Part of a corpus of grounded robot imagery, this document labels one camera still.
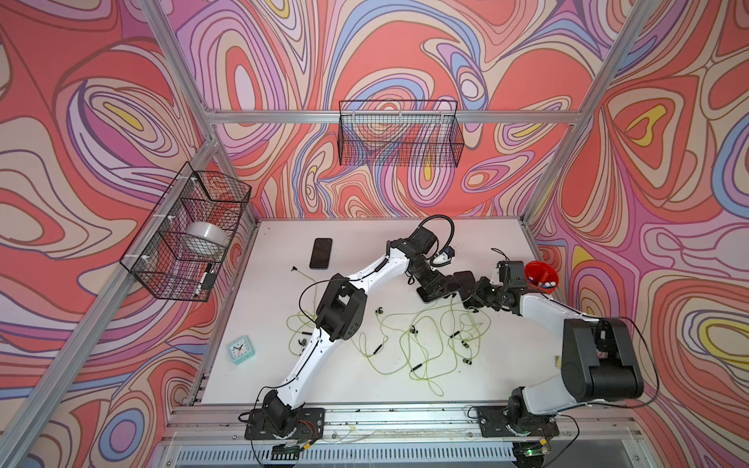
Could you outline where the grey-edged smartphone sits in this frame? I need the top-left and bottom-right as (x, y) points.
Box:
(309, 238), (333, 270)

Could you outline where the green earphones set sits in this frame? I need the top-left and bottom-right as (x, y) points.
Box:
(285, 266), (328, 357)
(350, 294), (449, 396)

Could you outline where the black smartphone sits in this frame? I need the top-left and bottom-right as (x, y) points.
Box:
(454, 270), (476, 301)

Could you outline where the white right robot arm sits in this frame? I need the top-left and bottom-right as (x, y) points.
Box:
(456, 261), (645, 437)

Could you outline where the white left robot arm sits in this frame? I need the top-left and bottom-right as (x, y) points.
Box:
(238, 214), (460, 440)

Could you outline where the red plastic cup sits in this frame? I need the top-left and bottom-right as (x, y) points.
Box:
(524, 261), (560, 294)

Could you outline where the mint alarm clock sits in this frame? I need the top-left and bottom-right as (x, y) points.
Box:
(226, 335), (256, 366)

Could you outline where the white tape roll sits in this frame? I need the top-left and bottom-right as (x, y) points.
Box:
(181, 222), (229, 257)

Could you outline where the back wire basket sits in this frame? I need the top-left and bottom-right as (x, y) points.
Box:
(337, 97), (465, 168)

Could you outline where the wire basket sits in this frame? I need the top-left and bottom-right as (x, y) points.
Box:
(337, 97), (465, 168)
(120, 163), (252, 302)

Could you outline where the left wire basket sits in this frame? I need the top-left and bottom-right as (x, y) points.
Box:
(120, 163), (252, 302)

